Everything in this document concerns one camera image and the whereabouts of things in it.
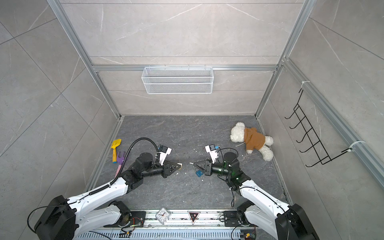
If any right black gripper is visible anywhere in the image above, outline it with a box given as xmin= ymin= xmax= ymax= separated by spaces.
xmin=194 ymin=159 xmax=233 ymax=179

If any blue padlock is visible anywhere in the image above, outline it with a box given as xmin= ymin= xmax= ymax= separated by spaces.
xmin=195 ymin=170 xmax=204 ymax=178

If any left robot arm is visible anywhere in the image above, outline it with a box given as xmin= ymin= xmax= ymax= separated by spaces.
xmin=27 ymin=137 xmax=182 ymax=240

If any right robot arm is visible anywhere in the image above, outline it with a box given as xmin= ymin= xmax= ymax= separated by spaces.
xmin=193 ymin=152 xmax=319 ymax=240

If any red triangle warning sign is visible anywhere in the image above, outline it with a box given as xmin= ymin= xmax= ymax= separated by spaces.
xmin=188 ymin=211 xmax=201 ymax=225

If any small white clock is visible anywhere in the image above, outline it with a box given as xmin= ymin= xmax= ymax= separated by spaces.
xmin=155 ymin=207 xmax=171 ymax=225

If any purple pink toy rake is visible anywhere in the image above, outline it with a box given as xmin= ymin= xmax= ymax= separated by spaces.
xmin=115 ymin=152 xmax=126 ymax=177

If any white teddy bear brown hoodie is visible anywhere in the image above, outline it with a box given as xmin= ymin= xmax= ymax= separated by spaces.
xmin=230 ymin=122 xmax=274 ymax=162

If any yellow toy shovel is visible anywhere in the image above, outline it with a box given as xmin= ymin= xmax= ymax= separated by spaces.
xmin=111 ymin=139 xmax=122 ymax=164

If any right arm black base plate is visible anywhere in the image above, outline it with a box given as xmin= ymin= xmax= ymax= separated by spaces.
xmin=223 ymin=211 xmax=249 ymax=227

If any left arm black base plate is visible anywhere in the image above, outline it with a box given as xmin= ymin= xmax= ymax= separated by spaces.
xmin=104 ymin=211 xmax=147 ymax=228

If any white wire mesh basket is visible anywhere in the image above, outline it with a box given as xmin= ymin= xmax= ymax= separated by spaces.
xmin=142 ymin=67 xmax=214 ymax=95

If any black wire hook rack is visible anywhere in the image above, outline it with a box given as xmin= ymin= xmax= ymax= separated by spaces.
xmin=284 ymin=89 xmax=353 ymax=168

